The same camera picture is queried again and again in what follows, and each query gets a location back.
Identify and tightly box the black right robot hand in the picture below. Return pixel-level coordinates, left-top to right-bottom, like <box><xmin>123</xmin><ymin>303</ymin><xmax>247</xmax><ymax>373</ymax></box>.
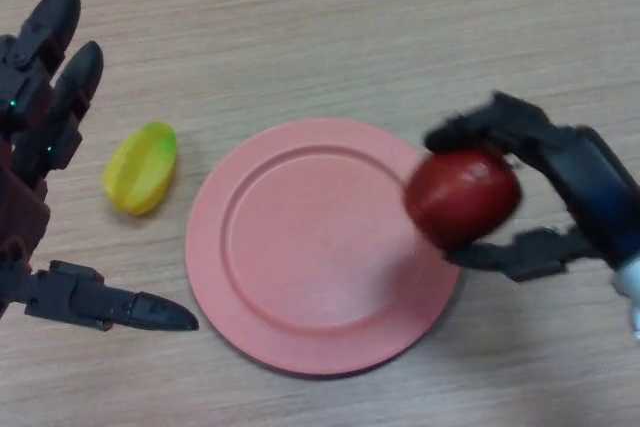
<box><xmin>423</xmin><ymin>90</ymin><xmax>640</xmax><ymax>284</ymax></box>

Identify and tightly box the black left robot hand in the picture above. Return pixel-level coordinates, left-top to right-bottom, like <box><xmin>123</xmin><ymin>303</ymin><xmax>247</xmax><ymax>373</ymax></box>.
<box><xmin>0</xmin><ymin>0</ymin><xmax>200</xmax><ymax>333</ymax></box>

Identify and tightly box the red apple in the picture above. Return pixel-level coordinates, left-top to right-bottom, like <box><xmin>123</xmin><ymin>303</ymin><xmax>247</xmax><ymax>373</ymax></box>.
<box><xmin>403</xmin><ymin>148</ymin><xmax>522</xmax><ymax>251</ymax></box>

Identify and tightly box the pink round plate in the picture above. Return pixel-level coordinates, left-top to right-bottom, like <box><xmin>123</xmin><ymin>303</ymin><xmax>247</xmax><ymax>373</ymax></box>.
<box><xmin>184</xmin><ymin>118</ymin><xmax>461</xmax><ymax>381</ymax></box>

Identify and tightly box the yellow green starfruit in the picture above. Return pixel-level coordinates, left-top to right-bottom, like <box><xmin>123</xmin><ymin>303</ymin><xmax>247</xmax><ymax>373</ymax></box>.
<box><xmin>102</xmin><ymin>120</ymin><xmax>179</xmax><ymax>217</ymax></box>

